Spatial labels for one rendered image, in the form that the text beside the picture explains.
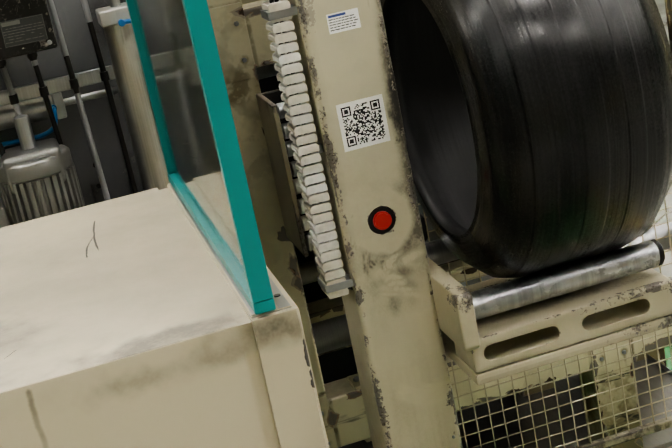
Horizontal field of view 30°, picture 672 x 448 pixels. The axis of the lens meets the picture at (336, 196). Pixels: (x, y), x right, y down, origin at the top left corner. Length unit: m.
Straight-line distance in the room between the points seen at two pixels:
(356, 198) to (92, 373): 0.93
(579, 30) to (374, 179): 0.39
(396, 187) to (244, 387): 0.90
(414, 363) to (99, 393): 1.03
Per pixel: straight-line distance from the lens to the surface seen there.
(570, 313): 2.03
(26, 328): 1.23
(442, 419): 2.12
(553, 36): 1.82
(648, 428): 2.81
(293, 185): 2.34
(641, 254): 2.09
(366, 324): 2.02
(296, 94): 1.91
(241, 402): 1.13
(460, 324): 1.94
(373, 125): 1.94
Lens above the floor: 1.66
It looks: 16 degrees down
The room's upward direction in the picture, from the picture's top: 12 degrees counter-clockwise
